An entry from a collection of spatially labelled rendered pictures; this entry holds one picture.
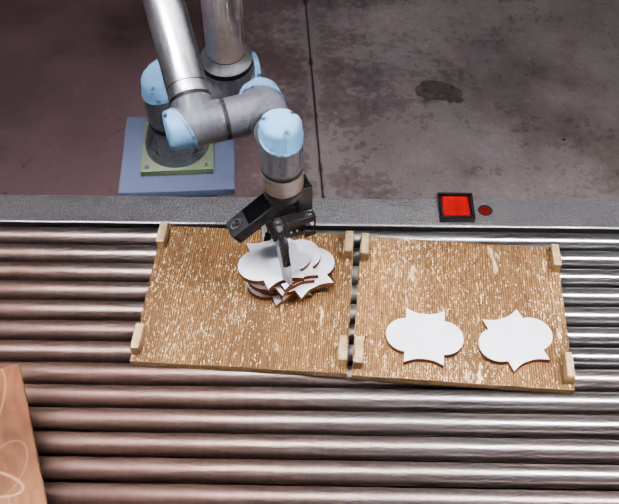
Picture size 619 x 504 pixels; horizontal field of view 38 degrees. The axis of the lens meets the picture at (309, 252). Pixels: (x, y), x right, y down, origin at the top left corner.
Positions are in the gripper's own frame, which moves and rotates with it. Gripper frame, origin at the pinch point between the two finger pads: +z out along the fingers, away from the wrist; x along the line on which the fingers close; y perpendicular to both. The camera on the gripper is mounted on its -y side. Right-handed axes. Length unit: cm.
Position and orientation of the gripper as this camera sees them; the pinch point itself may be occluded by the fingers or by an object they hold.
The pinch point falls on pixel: (275, 261)
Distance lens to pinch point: 178.6
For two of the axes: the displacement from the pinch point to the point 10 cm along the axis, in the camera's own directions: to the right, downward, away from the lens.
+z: 0.0, 6.6, 7.5
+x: -3.8, -7.0, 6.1
